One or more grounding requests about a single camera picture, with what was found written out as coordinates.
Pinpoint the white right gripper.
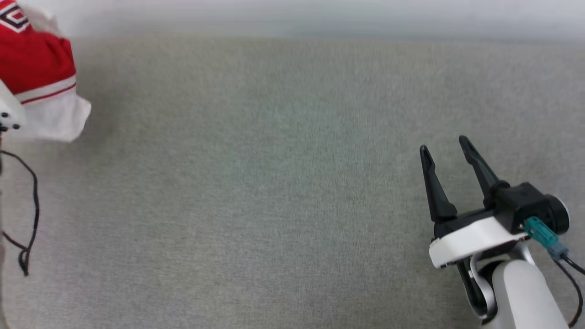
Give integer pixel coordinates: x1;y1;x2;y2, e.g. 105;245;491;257
419;135;531;270

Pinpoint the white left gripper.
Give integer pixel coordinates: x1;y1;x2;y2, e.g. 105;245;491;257
0;80;27;135

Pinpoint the red and white basketball jersey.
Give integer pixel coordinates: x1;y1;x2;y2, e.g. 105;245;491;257
0;0;92;143

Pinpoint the teal right camera plug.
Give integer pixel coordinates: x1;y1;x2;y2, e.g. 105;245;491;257
522;217;569;261

